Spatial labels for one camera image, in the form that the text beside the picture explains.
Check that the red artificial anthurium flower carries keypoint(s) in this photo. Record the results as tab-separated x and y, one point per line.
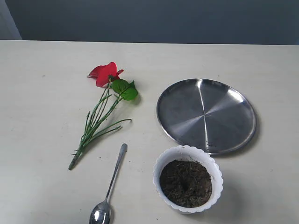
115	91

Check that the stainless steel spoon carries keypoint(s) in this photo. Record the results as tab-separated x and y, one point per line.
101	213

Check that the white scalloped flower pot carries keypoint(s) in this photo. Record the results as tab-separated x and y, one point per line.
188	153

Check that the dark potting soil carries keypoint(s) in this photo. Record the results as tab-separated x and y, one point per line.
186	183

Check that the round stainless steel plate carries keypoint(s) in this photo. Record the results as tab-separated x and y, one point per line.
206	114

